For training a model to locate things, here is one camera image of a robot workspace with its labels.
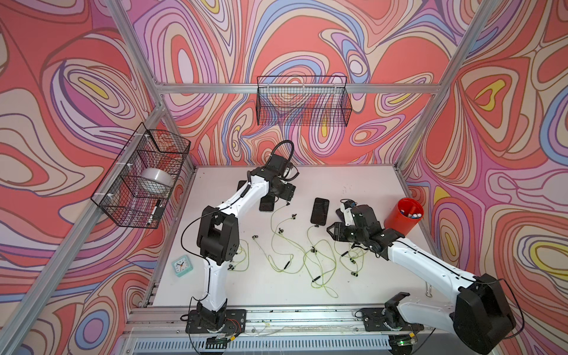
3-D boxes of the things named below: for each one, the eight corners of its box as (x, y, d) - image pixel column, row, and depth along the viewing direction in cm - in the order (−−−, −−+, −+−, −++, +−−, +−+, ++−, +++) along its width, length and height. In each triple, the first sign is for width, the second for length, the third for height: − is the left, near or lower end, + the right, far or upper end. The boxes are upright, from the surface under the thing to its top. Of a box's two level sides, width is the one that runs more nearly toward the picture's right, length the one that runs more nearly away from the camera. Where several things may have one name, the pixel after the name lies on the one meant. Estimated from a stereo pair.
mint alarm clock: (178, 278, 85) (175, 276, 83) (173, 265, 88) (170, 262, 86) (194, 269, 87) (191, 267, 85) (188, 256, 90) (186, 254, 88)
